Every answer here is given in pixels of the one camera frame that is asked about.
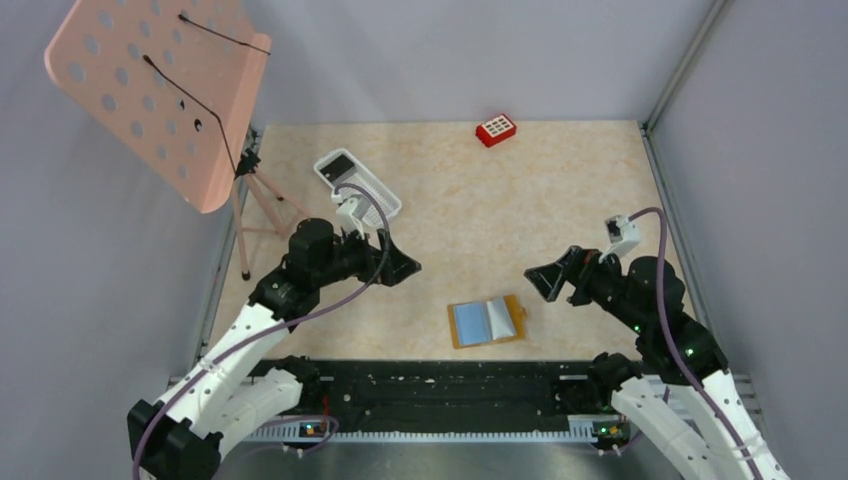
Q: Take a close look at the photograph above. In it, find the black card in basket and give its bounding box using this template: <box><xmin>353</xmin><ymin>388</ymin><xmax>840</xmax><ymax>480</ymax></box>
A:
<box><xmin>319</xmin><ymin>154</ymin><xmax>357</xmax><ymax>186</ymax></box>

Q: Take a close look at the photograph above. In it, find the red box with grid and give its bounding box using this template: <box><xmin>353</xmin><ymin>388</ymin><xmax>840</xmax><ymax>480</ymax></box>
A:
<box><xmin>475</xmin><ymin>113</ymin><xmax>518</xmax><ymax>148</ymax></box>

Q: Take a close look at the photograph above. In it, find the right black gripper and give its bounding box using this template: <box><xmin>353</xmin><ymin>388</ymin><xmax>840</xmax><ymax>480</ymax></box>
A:
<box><xmin>524</xmin><ymin>243</ymin><xmax>648</xmax><ymax>332</ymax></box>

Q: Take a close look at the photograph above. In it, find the white plastic basket tray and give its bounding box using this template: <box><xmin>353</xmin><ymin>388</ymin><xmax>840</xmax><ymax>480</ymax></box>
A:
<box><xmin>313</xmin><ymin>148</ymin><xmax>402</xmax><ymax>228</ymax></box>

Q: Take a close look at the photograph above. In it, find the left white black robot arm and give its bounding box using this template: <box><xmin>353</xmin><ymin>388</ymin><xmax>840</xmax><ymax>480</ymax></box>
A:
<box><xmin>127</xmin><ymin>218</ymin><xmax>422</xmax><ymax>479</ymax></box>

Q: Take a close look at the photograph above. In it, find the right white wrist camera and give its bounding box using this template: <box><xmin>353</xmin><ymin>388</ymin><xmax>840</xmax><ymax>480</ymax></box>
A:
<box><xmin>599</xmin><ymin>215</ymin><xmax>641</xmax><ymax>262</ymax></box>

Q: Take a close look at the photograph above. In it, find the aluminium frame rail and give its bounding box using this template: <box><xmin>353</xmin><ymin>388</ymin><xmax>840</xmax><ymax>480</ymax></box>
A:
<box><xmin>640</xmin><ymin>0</ymin><xmax>733</xmax><ymax>328</ymax></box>

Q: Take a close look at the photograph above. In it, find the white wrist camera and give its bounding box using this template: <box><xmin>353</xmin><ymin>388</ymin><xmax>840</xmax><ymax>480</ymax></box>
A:
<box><xmin>599</xmin><ymin>215</ymin><xmax>641</xmax><ymax>262</ymax></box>
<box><xmin>331</xmin><ymin>193</ymin><xmax>370</xmax><ymax>239</ymax></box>

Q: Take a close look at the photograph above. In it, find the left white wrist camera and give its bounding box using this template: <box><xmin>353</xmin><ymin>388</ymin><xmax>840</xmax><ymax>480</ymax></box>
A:
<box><xmin>331</xmin><ymin>193</ymin><xmax>370</xmax><ymax>239</ymax></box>

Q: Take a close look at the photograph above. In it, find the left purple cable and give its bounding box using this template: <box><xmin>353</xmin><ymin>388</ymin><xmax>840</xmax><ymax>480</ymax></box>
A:
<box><xmin>131</xmin><ymin>182</ymin><xmax>392</xmax><ymax>480</ymax></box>

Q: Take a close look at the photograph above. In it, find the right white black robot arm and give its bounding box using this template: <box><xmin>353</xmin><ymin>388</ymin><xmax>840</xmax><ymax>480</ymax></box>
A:
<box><xmin>524</xmin><ymin>246</ymin><xmax>789</xmax><ymax>479</ymax></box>

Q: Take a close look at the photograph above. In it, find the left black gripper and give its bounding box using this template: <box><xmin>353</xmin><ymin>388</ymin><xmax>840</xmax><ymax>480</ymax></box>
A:
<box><xmin>314</xmin><ymin>223</ymin><xmax>420</xmax><ymax>287</ymax></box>

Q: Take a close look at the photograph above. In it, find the pink perforated music stand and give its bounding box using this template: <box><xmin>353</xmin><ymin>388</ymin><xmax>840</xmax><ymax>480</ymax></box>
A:
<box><xmin>44</xmin><ymin>0</ymin><xmax>344</xmax><ymax>282</ymax></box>

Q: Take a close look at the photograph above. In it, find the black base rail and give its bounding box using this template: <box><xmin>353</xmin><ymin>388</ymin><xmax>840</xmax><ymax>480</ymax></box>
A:
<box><xmin>248</xmin><ymin>357</ymin><xmax>637</xmax><ymax>439</ymax></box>

